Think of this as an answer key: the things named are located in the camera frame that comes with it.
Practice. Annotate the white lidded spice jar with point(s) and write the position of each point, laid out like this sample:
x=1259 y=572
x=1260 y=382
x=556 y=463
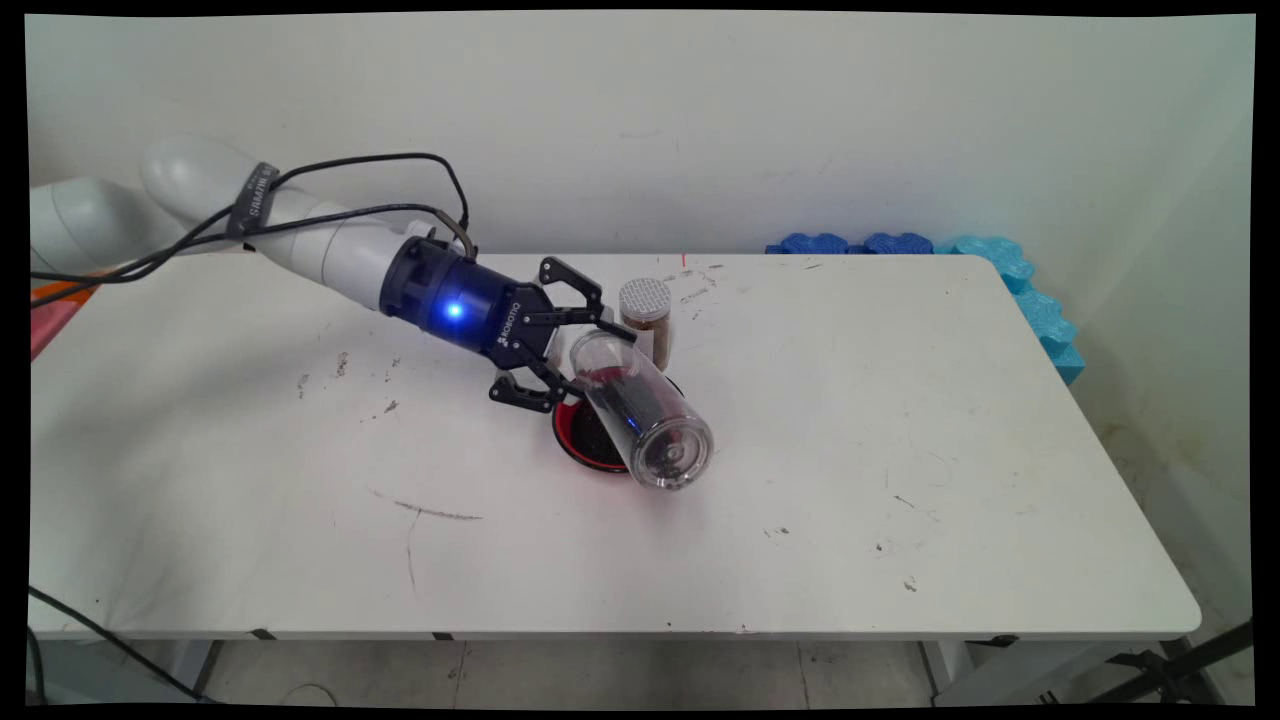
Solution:
x=645 y=305

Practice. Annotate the red bowl with dark grounds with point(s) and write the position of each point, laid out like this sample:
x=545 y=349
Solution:
x=585 y=440

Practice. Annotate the clear plastic jar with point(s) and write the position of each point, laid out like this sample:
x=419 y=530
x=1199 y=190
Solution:
x=670 y=450

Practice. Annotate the cyan foam mat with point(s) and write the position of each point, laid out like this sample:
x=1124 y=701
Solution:
x=1000 y=262

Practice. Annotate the black tripod stand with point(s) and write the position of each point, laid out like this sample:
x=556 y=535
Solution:
x=1190 y=655

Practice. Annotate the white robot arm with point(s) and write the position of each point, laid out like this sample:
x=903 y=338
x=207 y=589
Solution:
x=340 y=255

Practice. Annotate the orange block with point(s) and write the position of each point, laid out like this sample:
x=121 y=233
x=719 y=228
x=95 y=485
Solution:
x=60 y=290

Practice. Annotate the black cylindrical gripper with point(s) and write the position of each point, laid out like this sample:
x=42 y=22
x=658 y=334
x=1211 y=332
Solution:
x=470 y=305

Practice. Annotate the pink pad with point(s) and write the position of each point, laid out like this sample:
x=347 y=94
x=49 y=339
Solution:
x=50 y=325

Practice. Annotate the white table leg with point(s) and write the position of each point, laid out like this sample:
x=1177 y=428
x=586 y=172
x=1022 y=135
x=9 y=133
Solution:
x=190 y=665

